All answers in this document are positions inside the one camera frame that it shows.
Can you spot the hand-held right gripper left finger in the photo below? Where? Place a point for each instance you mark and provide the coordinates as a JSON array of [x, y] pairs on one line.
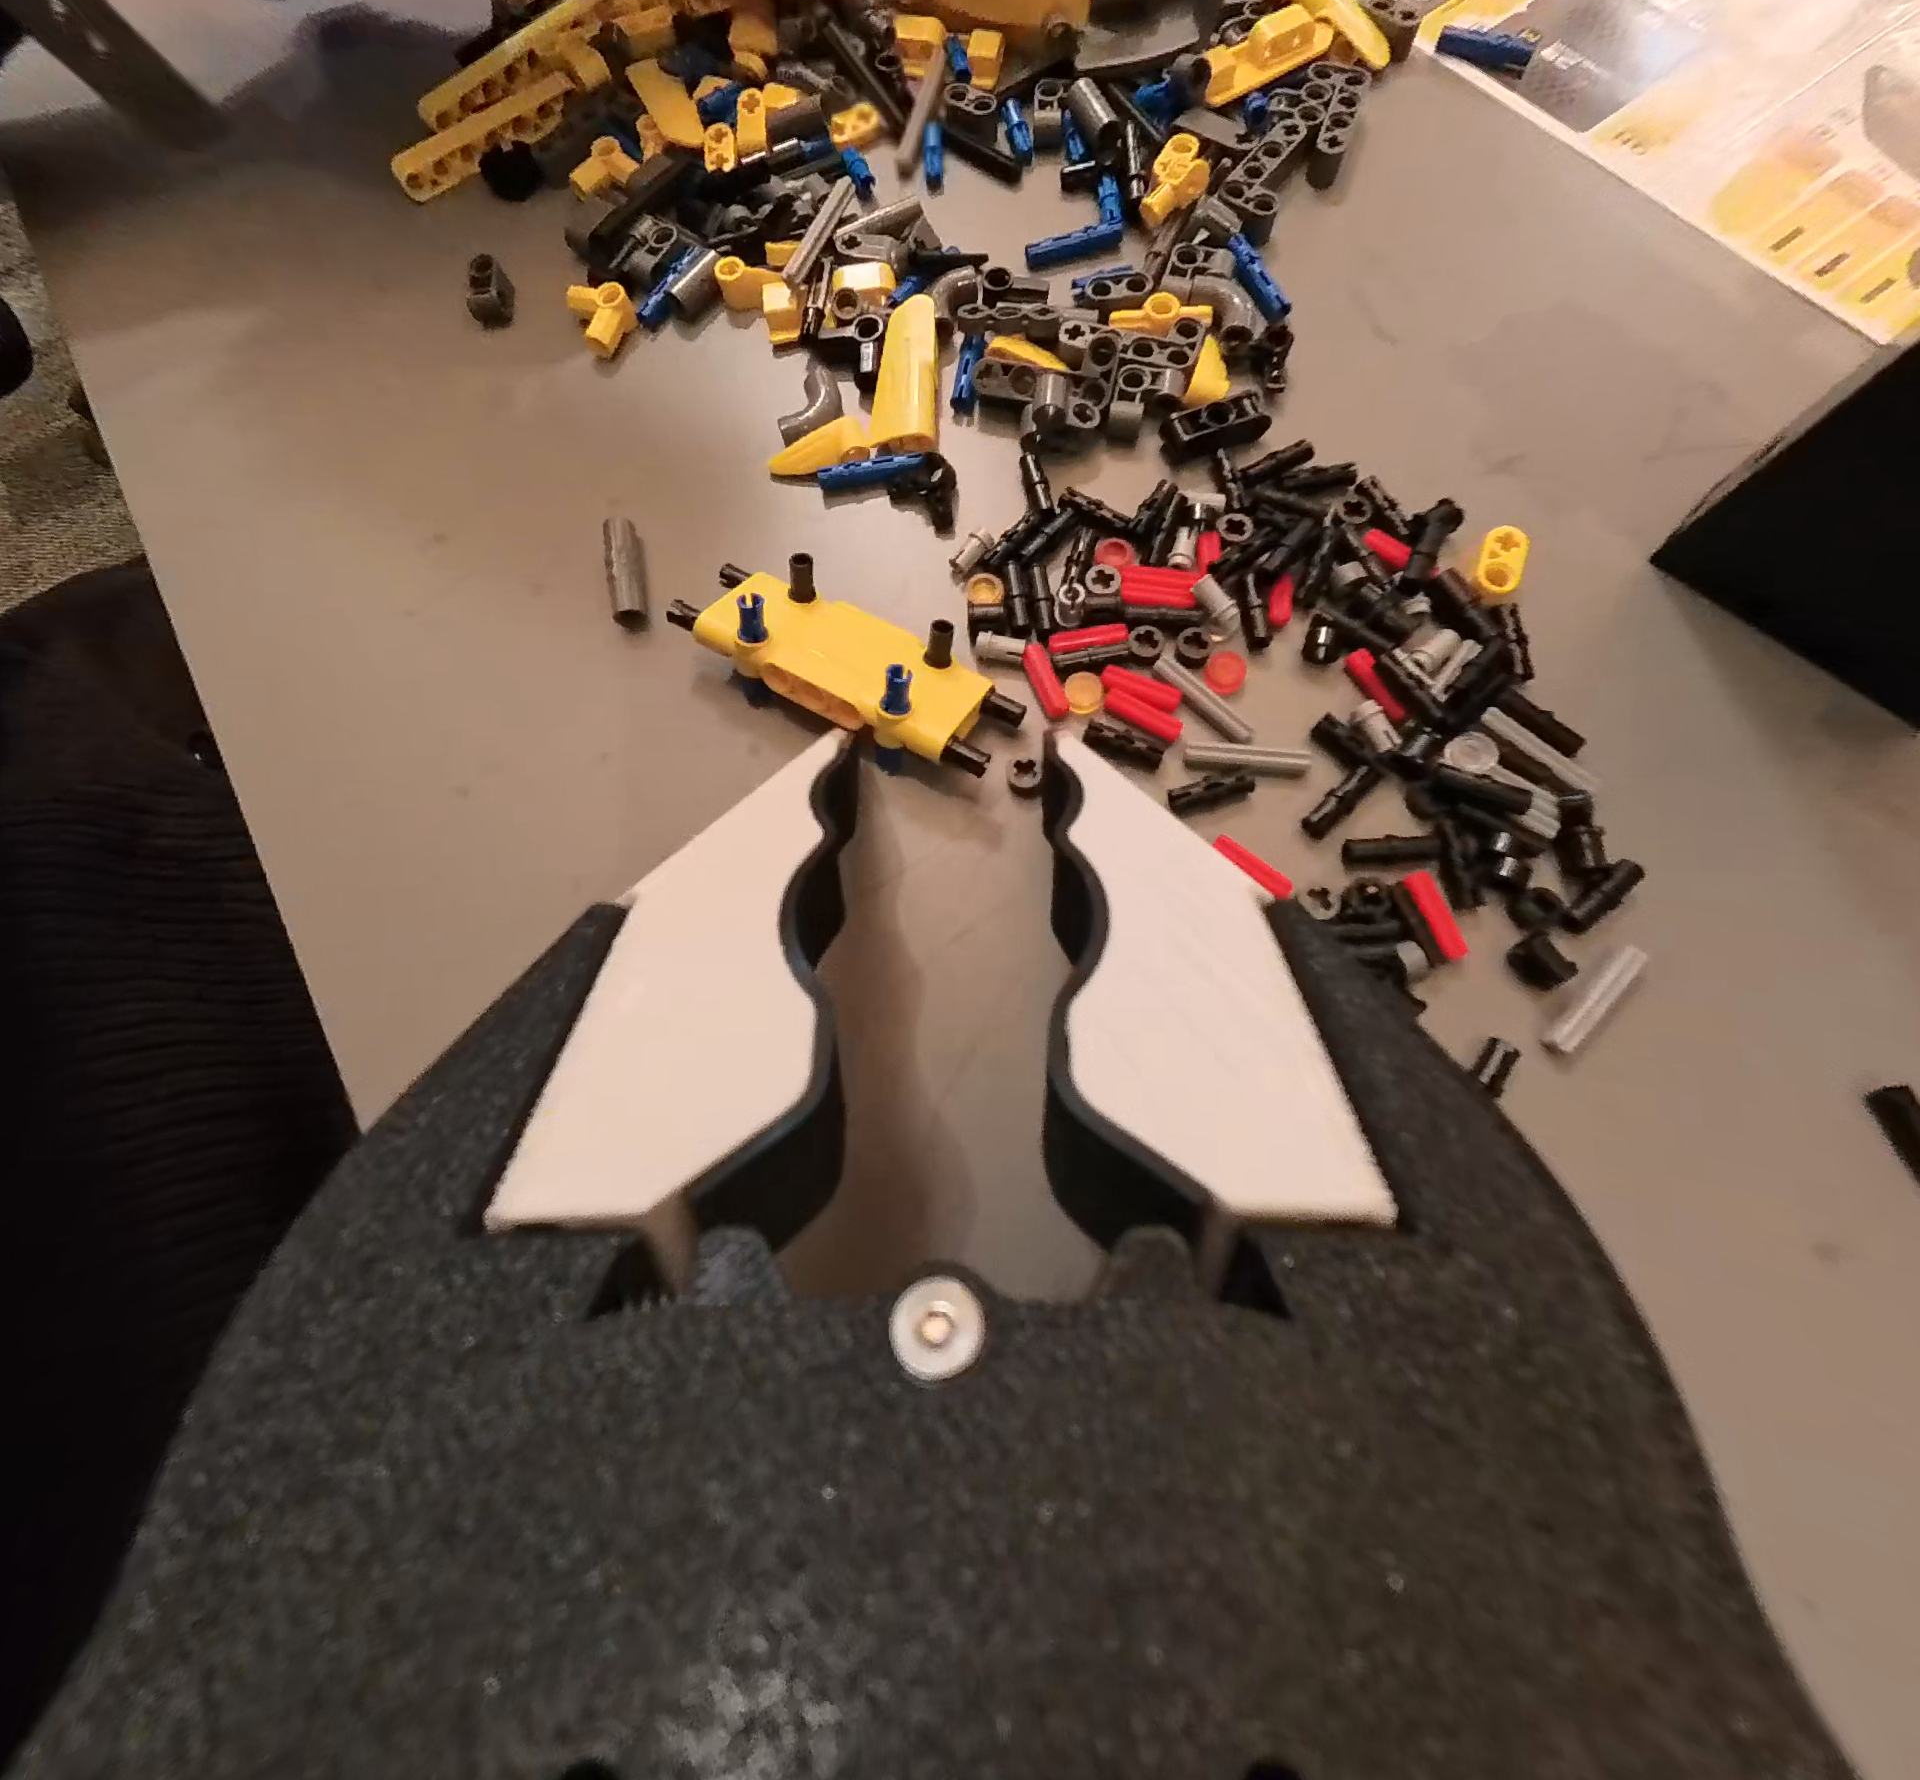
[[676, 1044]]

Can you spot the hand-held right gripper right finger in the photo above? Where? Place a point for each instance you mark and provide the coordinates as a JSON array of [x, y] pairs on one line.
[[1214, 1044]]

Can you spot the pile of black red pins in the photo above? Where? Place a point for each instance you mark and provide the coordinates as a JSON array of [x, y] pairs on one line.
[[1350, 699]]

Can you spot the pile of yellow grey bricks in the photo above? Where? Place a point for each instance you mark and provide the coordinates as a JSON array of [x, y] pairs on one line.
[[901, 130]]

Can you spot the yellow brick assembly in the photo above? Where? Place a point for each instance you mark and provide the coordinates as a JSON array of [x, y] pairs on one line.
[[840, 662]]

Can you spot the black block with yellow beams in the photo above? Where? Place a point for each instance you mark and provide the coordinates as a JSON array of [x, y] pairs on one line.
[[1816, 549]]

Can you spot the small grey bush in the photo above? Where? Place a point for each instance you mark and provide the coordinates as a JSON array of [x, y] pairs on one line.
[[1028, 771]]

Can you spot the light grey axle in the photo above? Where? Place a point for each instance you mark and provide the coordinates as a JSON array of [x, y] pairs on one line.
[[1594, 999]]

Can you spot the dark grey connector brick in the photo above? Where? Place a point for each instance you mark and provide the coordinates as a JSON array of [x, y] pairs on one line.
[[489, 290]]

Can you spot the yellow tee connector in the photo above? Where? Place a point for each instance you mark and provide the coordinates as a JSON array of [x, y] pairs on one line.
[[599, 318]]

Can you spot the grey tube connector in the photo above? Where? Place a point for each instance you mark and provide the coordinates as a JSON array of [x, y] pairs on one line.
[[628, 572]]

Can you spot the yellow wedge brick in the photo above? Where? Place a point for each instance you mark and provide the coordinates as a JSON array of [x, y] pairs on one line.
[[817, 448]]

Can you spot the blue long pin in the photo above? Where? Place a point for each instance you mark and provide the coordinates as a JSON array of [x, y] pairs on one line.
[[873, 469]]

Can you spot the black two-hole connector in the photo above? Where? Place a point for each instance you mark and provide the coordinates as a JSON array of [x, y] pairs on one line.
[[1214, 423]]

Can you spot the short black pin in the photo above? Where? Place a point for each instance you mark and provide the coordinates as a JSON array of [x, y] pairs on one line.
[[1898, 1122]]

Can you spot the yellow sticker sheet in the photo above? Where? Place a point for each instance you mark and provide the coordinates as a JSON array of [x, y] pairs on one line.
[[1694, 71]]

